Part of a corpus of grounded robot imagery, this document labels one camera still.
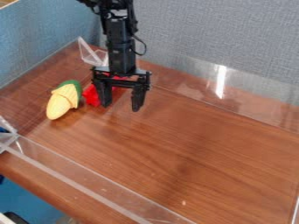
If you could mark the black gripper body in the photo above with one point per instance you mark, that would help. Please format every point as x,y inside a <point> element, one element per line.
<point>137,78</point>

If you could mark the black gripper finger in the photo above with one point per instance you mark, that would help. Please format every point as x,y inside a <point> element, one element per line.
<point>137,98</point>
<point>104,92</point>

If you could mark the yellow green toy corn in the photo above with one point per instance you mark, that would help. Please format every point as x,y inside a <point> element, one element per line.
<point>64,99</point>

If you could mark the red plastic block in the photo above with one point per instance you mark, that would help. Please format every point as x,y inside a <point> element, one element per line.
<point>89,92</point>

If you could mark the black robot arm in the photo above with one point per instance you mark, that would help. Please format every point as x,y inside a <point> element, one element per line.
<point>119,24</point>

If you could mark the clear acrylic corner bracket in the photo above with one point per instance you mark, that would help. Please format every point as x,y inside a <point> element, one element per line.
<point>95,58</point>

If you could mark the clear acrylic front bracket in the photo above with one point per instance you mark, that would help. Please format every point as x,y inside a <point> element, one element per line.
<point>8,137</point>

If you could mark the clear acrylic front wall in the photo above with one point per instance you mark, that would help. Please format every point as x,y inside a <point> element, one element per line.
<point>101,189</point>

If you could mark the clear acrylic wall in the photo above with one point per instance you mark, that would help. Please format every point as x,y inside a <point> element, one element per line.
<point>101,189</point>
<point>265,100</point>

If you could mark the clear acrylic back wall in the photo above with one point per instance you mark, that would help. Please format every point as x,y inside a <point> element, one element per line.
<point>265,100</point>

